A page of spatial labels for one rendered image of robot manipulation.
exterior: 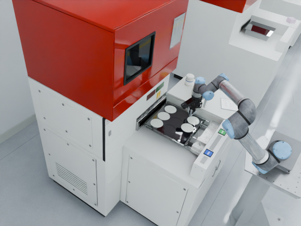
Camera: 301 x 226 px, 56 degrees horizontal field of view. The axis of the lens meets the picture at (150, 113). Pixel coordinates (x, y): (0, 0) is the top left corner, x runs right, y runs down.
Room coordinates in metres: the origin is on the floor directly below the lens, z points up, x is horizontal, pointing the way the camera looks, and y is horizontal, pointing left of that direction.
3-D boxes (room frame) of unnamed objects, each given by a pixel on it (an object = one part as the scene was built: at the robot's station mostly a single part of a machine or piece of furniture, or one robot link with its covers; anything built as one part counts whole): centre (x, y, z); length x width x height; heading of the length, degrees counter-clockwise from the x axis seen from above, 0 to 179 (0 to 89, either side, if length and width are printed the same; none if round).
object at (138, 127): (1.78, -0.01, 0.89); 0.44 x 0.02 x 0.10; 152
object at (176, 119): (1.69, -0.21, 0.90); 0.34 x 0.34 x 0.01; 62
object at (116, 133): (1.63, 0.08, 1.02); 0.82 x 0.03 x 0.40; 152
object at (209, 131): (1.59, -0.45, 0.87); 0.36 x 0.08 x 0.03; 152
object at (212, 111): (1.99, -0.47, 0.89); 0.62 x 0.35 x 0.14; 62
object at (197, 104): (1.80, -0.34, 1.05); 0.09 x 0.08 x 0.12; 122
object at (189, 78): (2.14, -0.30, 1.01); 0.07 x 0.07 x 0.10
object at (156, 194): (1.72, -0.34, 0.41); 0.97 x 0.64 x 0.82; 152
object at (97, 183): (1.79, 0.38, 0.41); 0.82 x 0.71 x 0.82; 152
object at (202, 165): (1.47, -0.50, 0.89); 0.55 x 0.09 x 0.14; 152
